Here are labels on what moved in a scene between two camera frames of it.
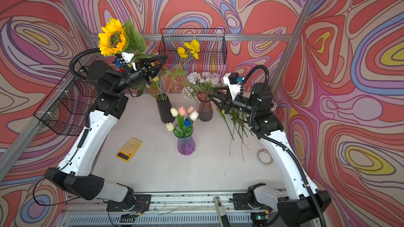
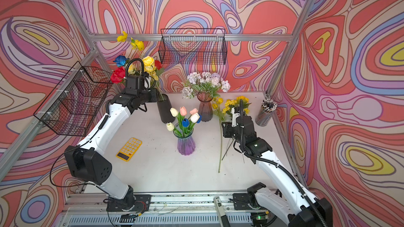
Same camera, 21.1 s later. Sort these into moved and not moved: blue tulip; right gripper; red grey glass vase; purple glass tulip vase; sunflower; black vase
Moved: sunflower; right gripper
Not moved: purple glass tulip vase; red grey glass vase; blue tulip; black vase
